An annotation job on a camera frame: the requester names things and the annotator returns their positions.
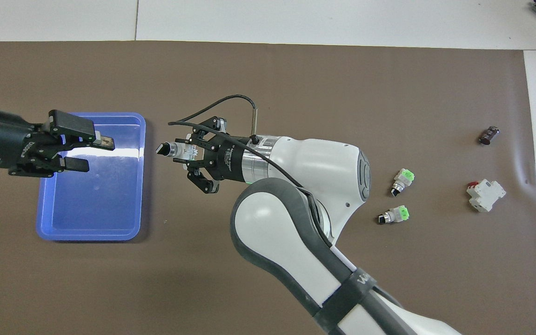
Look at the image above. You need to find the white red circuit breaker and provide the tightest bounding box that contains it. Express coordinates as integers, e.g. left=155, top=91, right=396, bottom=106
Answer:
left=466, top=179, right=507, bottom=213

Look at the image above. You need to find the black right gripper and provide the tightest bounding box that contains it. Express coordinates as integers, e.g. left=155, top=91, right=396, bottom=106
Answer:
left=187, top=117, right=250, bottom=194

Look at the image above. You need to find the white orange selector switch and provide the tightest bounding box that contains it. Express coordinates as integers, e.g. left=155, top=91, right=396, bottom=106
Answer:
left=155, top=141, right=203, bottom=161

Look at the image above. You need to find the small dark terminal block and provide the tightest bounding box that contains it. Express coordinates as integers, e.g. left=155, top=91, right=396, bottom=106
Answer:
left=479, top=126, right=501, bottom=146

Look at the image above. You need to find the brown table mat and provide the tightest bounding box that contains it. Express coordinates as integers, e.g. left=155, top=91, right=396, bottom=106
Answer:
left=0, top=41, right=536, bottom=335

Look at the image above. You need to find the blue plastic tray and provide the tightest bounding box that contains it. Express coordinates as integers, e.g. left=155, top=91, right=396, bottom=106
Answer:
left=35, top=112, right=147, bottom=241

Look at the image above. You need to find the white green selector switch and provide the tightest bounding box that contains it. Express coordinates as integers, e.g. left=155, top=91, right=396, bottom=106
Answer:
left=391, top=168, right=415, bottom=197
left=378, top=206, right=410, bottom=225

